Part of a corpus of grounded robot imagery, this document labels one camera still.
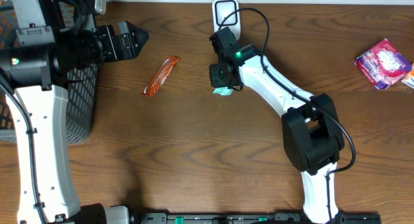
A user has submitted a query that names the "orange brown snack bar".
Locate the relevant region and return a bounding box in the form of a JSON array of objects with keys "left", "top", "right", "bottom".
[{"left": 142, "top": 56, "right": 180, "bottom": 97}]

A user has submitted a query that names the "black cable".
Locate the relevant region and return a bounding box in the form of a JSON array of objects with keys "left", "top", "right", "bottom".
[
  {"left": 0, "top": 78, "right": 49, "bottom": 224},
  {"left": 217, "top": 6, "right": 356, "bottom": 223}
]

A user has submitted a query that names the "red purple snack bag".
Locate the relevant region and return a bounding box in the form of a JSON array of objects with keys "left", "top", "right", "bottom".
[{"left": 354, "top": 39, "right": 412, "bottom": 89}]

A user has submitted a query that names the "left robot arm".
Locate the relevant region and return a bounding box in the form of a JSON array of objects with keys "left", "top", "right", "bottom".
[{"left": 1, "top": 0, "right": 149, "bottom": 224}]

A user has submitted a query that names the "grey plastic mesh basket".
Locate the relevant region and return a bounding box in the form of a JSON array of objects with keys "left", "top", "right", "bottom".
[{"left": 1, "top": 10, "right": 100, "bottom": 144}]

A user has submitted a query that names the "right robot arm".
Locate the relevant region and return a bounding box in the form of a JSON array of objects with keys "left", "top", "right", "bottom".
[{"left": 209, "top": 27, "right": 344, "bottom": 223}]

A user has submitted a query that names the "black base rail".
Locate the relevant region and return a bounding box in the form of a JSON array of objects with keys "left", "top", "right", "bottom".
[{"left": 129, "top": 212, "right": 382, "bottom": 224}]

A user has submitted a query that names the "orange juice carton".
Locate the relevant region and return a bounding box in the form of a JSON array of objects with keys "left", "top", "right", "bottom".
[{"left": 401, "top": 64, "right": 414, "bottom": 89}]

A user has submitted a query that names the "teal snack packet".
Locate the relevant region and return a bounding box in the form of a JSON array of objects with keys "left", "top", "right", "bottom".
[{"left": 213, "top": 87, "right": 233, "bottom": 96}]

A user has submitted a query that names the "right black cable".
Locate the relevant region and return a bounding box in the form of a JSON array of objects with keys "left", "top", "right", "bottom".
[{"left": 217, "top": 6, "right": 356, "bottom": 223}]

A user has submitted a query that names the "left black cable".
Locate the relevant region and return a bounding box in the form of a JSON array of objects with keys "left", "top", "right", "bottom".
[{"left": 0, "top": 78, "right": 49, "bottom": 224}]

